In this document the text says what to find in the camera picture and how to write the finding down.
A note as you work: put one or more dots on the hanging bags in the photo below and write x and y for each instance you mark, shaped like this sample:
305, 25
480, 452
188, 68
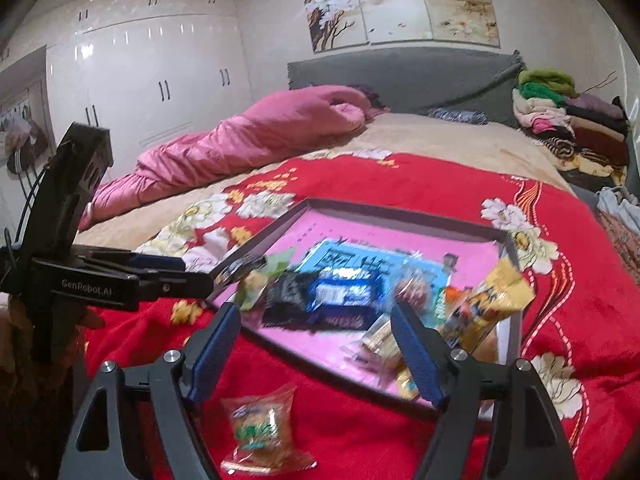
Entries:
25, 140

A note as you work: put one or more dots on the blue snack packet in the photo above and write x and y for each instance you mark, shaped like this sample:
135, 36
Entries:
340, 292

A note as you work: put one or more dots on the clear square cake packet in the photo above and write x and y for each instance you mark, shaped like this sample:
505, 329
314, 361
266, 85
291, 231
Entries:
380, 337

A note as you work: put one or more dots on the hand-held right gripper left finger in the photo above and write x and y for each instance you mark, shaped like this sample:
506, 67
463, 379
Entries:
212, 355

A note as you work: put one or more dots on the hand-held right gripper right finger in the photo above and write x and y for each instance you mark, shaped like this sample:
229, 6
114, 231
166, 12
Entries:
417, 360

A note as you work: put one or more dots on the light blue cloth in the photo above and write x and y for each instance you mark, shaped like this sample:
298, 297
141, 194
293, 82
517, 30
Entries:
620, 205

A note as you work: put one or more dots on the beige bed sheet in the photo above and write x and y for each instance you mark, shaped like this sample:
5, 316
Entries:
450, 135

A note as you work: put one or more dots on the person's left hand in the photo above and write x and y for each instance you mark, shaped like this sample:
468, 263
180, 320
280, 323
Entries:
91, 320

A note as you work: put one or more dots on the dark green snack packet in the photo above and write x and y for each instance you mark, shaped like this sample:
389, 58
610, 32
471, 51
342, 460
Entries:
255, 285

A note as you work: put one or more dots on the floral wall painting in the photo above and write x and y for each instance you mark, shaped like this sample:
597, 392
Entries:
400, 0

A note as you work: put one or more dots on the dark maroon cloth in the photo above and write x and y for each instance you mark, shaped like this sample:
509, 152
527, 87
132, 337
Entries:
372, 97

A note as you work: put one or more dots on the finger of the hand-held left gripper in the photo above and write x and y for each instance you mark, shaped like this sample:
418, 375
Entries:
175, 286
155, 262

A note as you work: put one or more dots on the pink quilt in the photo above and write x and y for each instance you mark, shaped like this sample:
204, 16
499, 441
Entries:
250, 145

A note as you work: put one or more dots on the orange wafer snack packet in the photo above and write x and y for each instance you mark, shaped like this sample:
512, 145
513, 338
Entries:
455, 294

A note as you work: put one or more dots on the white glossy wardrobe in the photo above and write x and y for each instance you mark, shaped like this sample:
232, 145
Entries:
150, 60

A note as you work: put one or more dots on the white satin curtain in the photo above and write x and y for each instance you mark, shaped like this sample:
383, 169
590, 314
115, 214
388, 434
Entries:
631, 75

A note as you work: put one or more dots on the black snack packet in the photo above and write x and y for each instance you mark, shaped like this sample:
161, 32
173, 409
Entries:
290, 295

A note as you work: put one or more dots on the pink and blue book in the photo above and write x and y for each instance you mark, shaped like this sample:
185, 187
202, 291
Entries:
325, 225

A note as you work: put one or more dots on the blue patterned pillow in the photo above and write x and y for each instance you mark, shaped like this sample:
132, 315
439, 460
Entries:
457, 115

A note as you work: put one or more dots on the small yellow snack packet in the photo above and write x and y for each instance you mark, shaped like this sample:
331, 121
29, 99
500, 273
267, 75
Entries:
407, 382

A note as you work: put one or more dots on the green label cake packet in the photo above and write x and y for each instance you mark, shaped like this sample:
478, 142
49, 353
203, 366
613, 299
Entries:
260, 430

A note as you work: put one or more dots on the stack of folded clothes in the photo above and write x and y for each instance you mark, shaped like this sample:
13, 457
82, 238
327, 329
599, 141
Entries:
590, 135

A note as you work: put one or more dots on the grey shallow cardboard tray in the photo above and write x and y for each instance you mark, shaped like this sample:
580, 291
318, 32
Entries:
400, 207

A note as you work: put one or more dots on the grey headboard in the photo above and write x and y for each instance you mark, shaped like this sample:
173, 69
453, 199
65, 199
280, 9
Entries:
400, 80

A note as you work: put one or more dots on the red floral blanket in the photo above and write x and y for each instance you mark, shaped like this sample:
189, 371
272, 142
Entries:
450, 180

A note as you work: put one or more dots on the pink floral cloth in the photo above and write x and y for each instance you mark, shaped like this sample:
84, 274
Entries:
625, 245

